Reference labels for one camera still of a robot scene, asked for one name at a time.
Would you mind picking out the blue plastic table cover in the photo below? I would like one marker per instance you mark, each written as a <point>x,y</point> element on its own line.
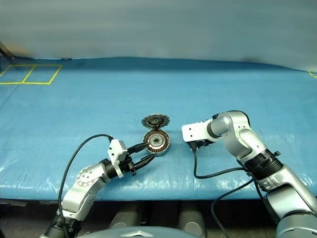
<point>99,104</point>

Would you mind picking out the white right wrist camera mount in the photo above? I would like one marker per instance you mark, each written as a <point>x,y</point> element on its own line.
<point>195,131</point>

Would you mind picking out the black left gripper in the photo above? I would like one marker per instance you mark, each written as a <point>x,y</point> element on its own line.
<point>129,164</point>

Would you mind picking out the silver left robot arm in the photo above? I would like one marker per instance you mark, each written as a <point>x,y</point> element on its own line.
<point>81,191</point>

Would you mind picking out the dark grey rounded shape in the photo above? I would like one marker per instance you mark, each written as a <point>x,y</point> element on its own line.
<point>192,215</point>
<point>125,215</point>

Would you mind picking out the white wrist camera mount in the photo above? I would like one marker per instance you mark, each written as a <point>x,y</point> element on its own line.
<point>195,131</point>
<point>117,153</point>

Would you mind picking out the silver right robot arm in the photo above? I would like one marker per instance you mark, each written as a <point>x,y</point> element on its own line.
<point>272,178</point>

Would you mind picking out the silver rotor bell cap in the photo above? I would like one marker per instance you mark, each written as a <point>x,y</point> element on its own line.
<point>156,121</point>

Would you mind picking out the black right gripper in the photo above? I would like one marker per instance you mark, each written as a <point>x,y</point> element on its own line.
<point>200,143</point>

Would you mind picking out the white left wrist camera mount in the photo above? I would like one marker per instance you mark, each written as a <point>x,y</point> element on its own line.
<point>117,153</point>

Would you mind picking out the silver motor stator copper windings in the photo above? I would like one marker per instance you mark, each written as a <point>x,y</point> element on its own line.
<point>162,146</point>

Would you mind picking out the yellow tape double square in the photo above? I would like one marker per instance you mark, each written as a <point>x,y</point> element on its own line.
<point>29,82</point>

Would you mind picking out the grey robot torso with logo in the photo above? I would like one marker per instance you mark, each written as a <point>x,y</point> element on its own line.
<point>138,233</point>

